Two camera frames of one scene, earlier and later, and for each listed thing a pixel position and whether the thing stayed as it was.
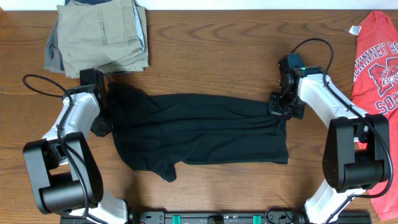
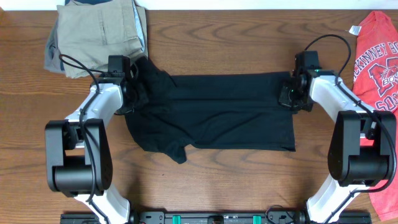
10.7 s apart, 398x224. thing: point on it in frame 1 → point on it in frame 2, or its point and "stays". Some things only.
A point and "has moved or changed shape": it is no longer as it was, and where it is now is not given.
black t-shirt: x=156 y=132 has moved or changed shape
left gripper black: x=102 y=126 → x=137 y=97
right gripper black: x=278 y=109 → x=288 y=97
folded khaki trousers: x=108 y=35 stays
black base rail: x=214 y=217 stays
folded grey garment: x=53 y=60 stays
